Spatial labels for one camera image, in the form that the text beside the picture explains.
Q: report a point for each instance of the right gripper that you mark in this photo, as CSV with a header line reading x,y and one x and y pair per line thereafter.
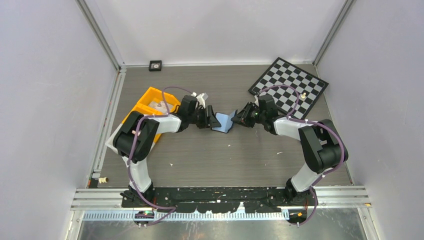
x,y
243,113

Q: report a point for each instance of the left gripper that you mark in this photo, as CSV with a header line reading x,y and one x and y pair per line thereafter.
x,y
205,124

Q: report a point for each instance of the black leather card holder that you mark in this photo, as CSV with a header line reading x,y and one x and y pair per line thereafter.
x,y
225,121

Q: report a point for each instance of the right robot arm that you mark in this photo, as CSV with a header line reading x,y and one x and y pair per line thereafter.
x,y
323,150

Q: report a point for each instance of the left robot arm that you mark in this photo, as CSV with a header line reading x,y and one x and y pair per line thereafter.
x,y
134,139

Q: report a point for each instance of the silver credit card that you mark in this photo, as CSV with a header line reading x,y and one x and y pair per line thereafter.
x,y
160,106

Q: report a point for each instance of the yellow plastic bin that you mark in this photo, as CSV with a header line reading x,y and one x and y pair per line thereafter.
x,y
153,94
144,126

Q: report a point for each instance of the black white chessboard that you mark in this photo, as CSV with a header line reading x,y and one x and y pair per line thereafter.
x,y
286,82

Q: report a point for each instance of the small black square box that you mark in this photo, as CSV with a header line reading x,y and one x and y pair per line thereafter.
x,y
155,66

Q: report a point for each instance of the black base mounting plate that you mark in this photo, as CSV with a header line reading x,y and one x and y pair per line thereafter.
x,y
217,200

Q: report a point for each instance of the white plastic tray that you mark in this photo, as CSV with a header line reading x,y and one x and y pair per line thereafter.
x,y
109,142

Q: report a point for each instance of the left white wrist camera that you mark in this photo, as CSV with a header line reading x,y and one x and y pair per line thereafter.
x,y
201,98

